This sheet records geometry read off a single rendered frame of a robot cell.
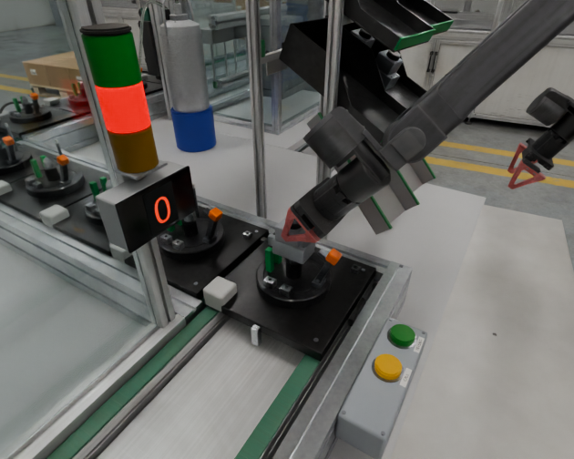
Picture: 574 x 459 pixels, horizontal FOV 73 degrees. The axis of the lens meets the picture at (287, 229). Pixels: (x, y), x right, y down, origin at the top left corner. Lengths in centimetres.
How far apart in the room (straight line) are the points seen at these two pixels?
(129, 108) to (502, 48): 44
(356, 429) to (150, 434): 29
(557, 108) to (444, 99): 60
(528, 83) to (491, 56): 415
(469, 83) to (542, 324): 57
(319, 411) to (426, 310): 39
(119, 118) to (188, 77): 102
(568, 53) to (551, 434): 416
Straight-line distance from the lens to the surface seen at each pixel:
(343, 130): 54
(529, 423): 80
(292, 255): 67
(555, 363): 91
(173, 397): 68
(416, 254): 104
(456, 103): 55
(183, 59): 148
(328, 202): 57
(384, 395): 62
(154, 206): 53
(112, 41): 46
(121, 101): 48
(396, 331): 68
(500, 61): 58
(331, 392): 62
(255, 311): 69
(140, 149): 50
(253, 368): 69
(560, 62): 471
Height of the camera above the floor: 147
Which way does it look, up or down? 35 degrees down
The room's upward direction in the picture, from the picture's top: straight up
